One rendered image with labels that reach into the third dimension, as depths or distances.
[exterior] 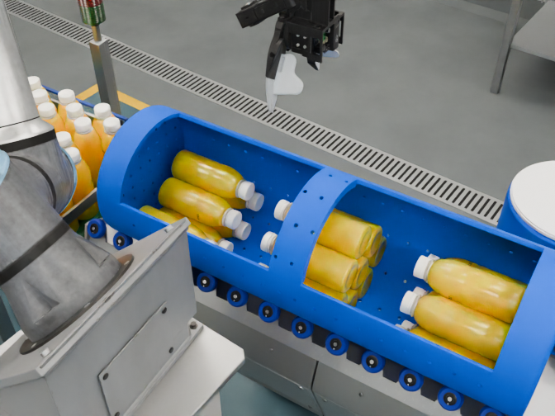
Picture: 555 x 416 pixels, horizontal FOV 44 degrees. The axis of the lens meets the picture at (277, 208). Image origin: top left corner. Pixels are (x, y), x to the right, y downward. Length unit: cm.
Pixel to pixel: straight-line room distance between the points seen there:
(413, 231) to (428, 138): 211
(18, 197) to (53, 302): 14
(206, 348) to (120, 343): 20
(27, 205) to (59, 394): 23
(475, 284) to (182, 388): 50
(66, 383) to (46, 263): 15
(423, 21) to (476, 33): 33
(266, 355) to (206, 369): 38
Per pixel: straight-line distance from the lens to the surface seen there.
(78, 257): 91
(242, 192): 140
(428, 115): 362
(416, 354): 117
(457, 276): 119
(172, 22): 444
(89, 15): 191
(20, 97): 103
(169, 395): 105
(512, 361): 112
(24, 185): 93
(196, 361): 107
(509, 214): 158
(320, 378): 139
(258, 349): 143
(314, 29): 102
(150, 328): 97
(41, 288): 90
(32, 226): 90
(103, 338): 89
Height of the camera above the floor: 203
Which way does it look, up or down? 43 degrees down
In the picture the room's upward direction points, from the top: straight up
